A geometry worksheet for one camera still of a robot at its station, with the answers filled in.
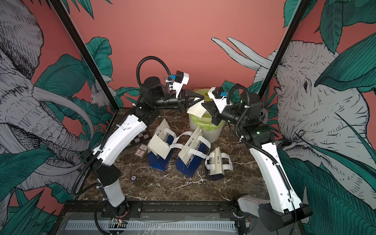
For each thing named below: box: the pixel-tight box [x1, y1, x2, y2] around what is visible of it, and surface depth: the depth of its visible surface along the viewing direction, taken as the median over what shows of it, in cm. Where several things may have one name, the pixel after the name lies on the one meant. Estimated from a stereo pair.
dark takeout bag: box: [204, 146, 234, 181], surface depth 69 cm
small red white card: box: [134, 143, 148, 158], surface depth 95 cm
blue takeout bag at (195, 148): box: [170, 126, 212, 179], surface depth 75 cm
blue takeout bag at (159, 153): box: [147, 118, 177, 172], surface depth 78 cm
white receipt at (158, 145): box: [147, 133, 171, 160], surface depth 76 cm
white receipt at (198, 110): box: [186, 97, 207, 118], surface depth 62 cm
